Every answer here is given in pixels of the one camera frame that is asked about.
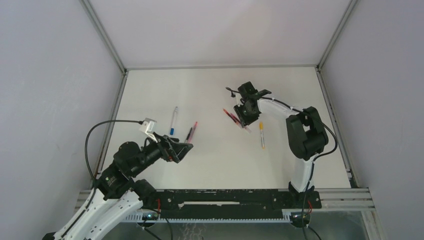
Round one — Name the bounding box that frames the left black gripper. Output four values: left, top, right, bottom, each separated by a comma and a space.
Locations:
131, 131, 193, 176

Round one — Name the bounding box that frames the white marker orange tip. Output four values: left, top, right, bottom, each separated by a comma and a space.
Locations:
260, 127, 265, 149

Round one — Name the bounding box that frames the dark red gel pen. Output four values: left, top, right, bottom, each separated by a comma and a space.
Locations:
222, 108, 238, 125

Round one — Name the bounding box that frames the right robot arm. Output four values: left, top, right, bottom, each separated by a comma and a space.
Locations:
231, 81, 329, 208

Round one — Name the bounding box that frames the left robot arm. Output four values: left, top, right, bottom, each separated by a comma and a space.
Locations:
43, 135, 194, 240

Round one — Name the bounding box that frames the black gel pen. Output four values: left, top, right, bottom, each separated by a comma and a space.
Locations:
184, 127, 193, 143

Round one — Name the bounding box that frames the pink gel pen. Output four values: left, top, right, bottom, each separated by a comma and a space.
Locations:
187, 121, 198, 143

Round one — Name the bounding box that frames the blue capped white marker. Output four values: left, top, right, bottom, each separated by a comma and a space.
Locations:
169, 106, 179, 136

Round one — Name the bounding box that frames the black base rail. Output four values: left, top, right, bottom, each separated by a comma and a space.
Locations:
143, 189, 322, 220

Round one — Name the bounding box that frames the white cable tray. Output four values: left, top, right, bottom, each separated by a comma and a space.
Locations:
121, 211, 292, 224

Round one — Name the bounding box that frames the left camera cable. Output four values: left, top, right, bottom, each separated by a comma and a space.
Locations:
84, 119, 145, 190

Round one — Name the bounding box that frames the aluminium frame back rail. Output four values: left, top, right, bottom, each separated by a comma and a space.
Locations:
126, 64, 317, 72

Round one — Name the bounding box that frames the aluminium frame right post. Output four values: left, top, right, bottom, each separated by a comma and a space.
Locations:
315, 0, 360, 189

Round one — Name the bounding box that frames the aluminium frame post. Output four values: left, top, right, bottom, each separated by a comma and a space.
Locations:
79, 0, 129, 117
315, 0, 360, 189

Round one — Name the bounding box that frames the aluminium frame left post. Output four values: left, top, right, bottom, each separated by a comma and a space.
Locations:
79, 0, 129, 117

